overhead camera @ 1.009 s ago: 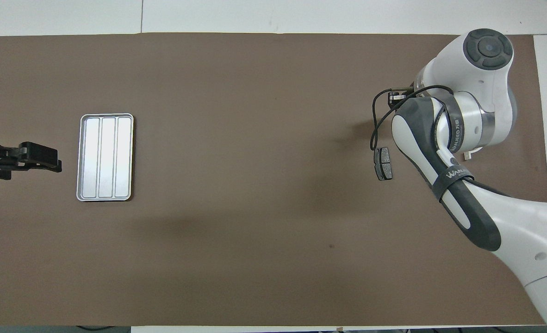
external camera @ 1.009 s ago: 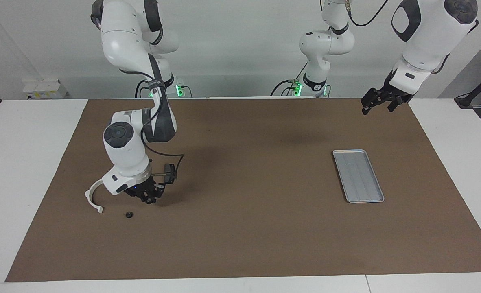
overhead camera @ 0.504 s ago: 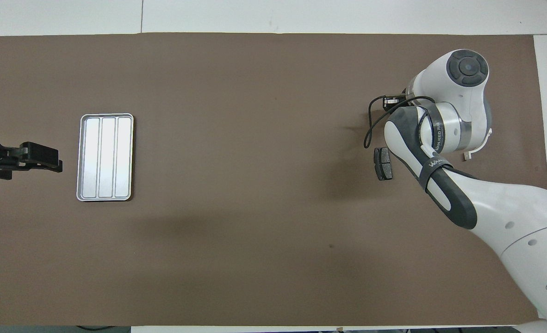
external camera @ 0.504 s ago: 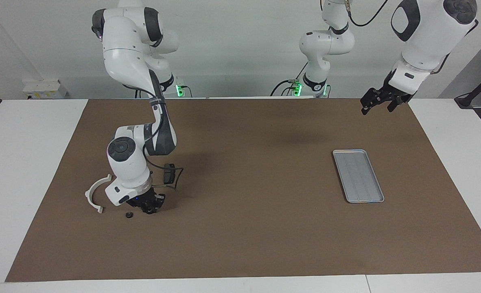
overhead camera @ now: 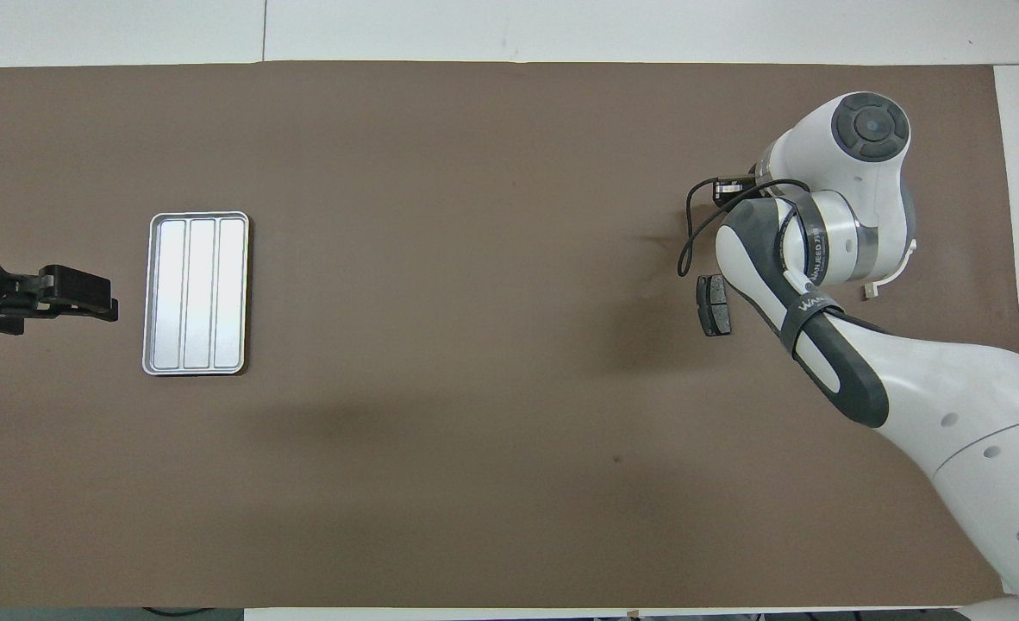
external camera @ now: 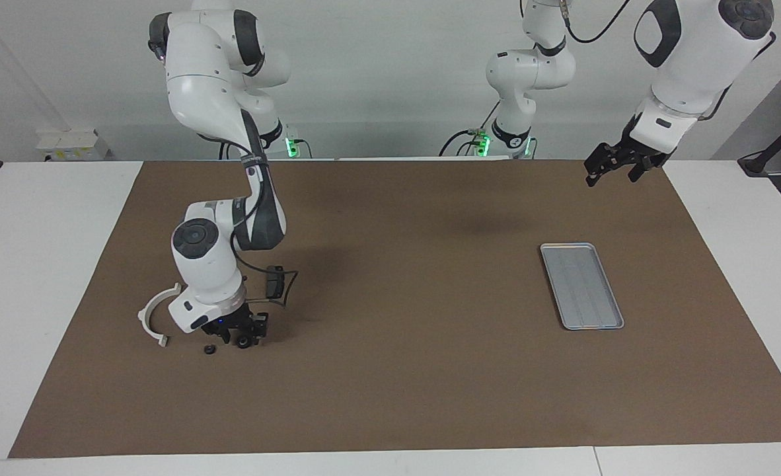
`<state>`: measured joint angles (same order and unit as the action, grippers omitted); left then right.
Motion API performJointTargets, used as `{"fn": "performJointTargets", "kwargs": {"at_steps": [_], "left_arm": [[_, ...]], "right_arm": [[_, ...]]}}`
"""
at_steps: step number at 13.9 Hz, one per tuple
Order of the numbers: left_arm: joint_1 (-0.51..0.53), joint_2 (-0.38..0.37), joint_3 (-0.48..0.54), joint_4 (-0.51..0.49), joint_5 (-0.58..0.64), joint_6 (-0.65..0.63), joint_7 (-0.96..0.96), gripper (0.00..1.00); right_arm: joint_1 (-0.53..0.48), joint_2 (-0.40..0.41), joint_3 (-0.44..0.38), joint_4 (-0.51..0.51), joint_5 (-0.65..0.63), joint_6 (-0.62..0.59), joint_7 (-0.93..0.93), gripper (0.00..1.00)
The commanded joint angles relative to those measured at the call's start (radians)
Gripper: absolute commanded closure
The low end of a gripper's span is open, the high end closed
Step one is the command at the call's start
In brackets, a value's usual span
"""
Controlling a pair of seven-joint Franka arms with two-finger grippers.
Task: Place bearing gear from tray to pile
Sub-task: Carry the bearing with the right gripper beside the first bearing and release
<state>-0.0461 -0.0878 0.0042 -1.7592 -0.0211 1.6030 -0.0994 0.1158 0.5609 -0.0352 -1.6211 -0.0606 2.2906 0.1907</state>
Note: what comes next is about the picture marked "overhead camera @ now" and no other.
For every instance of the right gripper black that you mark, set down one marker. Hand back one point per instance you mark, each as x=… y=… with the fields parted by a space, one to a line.
x=734 y=190

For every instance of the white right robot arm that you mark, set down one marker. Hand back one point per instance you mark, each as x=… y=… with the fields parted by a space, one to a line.
x=863 y=190

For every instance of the silver metal tray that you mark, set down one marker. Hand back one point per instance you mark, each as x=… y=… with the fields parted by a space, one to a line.
x=199 y=293

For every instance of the short dark brake pad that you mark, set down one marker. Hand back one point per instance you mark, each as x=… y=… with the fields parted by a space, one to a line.
x=715 y=306

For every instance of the brown table mat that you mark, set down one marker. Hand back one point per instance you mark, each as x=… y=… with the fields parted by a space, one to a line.
x=492 y=216

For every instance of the white semicircular bracket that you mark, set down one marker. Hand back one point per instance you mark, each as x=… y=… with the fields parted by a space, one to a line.
x=893 y=278

